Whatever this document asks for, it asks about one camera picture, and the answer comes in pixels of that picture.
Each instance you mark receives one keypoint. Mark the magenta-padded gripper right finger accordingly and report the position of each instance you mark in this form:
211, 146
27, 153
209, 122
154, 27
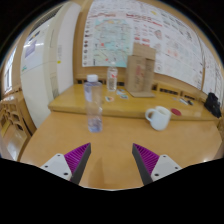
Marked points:
146, 159

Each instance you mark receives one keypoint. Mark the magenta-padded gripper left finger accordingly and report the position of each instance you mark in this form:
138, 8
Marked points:
77, 158

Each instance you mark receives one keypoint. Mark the clear plastic bottle white cap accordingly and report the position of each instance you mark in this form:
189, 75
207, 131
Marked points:
93, 106

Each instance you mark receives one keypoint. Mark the white ceramic mug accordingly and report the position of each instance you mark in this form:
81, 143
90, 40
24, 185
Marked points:
160, 118

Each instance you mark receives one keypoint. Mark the flat round red coaster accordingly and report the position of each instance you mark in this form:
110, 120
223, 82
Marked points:
176, 112

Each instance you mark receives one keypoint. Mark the small sticker card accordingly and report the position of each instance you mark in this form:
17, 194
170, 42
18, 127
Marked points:
109, 99
120, 91
124, 96

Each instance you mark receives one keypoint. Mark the small black device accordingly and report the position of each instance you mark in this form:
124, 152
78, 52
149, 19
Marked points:
190, 102

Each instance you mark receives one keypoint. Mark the wooden chair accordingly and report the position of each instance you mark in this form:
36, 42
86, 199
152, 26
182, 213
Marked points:
11, 120

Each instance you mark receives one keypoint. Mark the black bag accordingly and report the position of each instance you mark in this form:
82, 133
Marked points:
212, 105

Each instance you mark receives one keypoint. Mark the brown cardboard box stand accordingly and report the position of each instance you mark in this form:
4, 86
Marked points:
140, 73

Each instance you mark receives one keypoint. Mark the clear bottle with red label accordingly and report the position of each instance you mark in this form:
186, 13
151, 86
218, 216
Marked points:
112, 78

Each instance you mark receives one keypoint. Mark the white standing air conditioner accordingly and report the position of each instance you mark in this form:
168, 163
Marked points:
38, 76

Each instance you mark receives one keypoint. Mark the purple notice sheet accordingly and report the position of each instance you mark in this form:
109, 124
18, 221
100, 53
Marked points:
30, 50

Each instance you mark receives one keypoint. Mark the narrow printed wall poster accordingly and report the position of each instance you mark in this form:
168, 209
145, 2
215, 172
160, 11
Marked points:
211, 75

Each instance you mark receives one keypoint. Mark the large printed wall poster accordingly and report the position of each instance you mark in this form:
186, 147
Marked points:
166, 36

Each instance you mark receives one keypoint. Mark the map wall poster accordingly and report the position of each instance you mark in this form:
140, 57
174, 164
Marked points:
108, 36

